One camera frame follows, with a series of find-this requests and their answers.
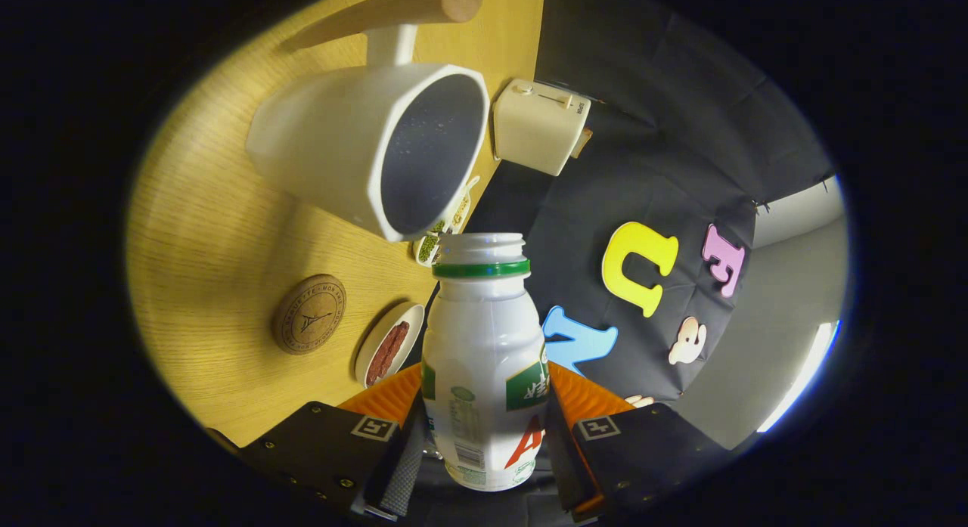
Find white cup wooden handle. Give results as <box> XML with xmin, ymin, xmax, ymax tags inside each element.
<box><xmin>245</xmin><ymin>0</ymin><xmax>491</xmax><ymax>243</ymax></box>

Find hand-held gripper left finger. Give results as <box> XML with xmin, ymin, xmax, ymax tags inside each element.
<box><xmin>240</xmin><ymin>363</ymin><xmax>432</xmax><ymax>524</ymax></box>

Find round white plate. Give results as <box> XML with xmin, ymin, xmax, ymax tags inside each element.
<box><xmin>355</xmin><ymin>301</ymin><xmax>426</xmax><ymax>389</ymax></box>

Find round wooden coaster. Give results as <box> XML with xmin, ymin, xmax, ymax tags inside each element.
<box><xmin>272</xmin><ymin>274</ymin><xmax>347</xmax><ymax>355</ymax></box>

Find black backdrop cloth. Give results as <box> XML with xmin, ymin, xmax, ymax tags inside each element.
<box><xmin>423</xmin><ymin>0</ymin><xmax>836</xmax><ymax>527</ymax></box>

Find white divided bean dish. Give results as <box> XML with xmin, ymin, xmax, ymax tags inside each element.
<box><xmin>413</xmin><ymin>176</ymin><xmax>481</xmax><ymax>268</ymax></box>

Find wooden table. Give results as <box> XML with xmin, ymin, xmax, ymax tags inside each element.
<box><xmin>125</xmin><ymin>0</ymin><xmax>545</xmax><ymax>448</ymax></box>

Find white juice bottle green label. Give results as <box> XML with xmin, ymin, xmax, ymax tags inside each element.
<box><xmin>420</xmin><ymin>231</ymin><xmax>551</xmax><ymax>491</ymax></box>

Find dark red food slices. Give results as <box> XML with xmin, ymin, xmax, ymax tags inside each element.
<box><xmin>366</xmin><ymin>321</ymin><xmax>411</xmax><ymax>386</ymax></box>

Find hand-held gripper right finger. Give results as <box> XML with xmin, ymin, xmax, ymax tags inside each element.
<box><xmin>543</xmin><ymin>361</ymin><xmax>731</xmax><ymax>522</ymax></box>

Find cream toaster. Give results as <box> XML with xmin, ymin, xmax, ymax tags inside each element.
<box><xmin>493</xmin><ymin>78</ymin><xmax>591</xmax><ymax>177</ymax></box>

